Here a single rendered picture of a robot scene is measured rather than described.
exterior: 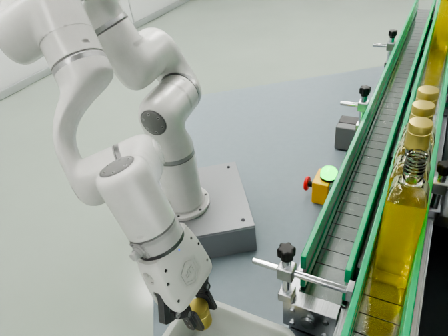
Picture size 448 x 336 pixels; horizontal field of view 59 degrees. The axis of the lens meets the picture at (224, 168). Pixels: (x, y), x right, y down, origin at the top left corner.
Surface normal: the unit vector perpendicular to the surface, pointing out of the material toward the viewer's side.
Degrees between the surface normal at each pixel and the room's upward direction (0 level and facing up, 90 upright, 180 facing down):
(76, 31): 51
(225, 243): 90
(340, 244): 0
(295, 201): 0
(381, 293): 0
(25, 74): 90
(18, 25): 74
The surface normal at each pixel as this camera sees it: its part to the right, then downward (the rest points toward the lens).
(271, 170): -0.10, -0.80
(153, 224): 0.48, 0.26
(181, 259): 0.79, -0.04
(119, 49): 0.15, 0.38
